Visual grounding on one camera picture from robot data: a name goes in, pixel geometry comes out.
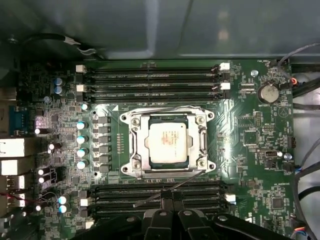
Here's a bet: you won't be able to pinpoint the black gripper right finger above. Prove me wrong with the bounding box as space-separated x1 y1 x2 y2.
173 191 296 240

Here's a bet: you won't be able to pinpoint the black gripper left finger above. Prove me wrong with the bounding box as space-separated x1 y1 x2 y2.
74 190 174 240

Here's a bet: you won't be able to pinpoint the thin wire locking lever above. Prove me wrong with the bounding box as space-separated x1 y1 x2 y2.
128 106 208 116
132 171 205 208

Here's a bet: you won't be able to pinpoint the metal socket cover frame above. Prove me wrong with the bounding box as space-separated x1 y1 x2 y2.
129 111 209 173

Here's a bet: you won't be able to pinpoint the silver square CPU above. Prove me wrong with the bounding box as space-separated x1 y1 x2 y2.
146 113 195 171

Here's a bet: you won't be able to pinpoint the RAM slot white clips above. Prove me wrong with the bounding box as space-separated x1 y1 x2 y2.
74 62 231 76
75 82 231 93
80 192 237 207

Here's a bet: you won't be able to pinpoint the metal CPU socket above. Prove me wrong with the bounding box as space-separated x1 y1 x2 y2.
119 106 216 179

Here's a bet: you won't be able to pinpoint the green motherboard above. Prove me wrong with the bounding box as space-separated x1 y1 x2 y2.
17 59 299 240

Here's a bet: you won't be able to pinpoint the round coin battery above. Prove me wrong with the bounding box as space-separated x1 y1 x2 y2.
258 82 280 104

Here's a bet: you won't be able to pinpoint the silver port block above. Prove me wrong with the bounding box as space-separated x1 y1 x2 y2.
0 137 35 158
0 158 33 176

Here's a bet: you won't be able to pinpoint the blue serial port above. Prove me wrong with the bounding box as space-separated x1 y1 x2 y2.
8 104 38 138

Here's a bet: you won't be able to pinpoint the black and grey PC case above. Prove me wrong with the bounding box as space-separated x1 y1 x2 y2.
0 0 320 240

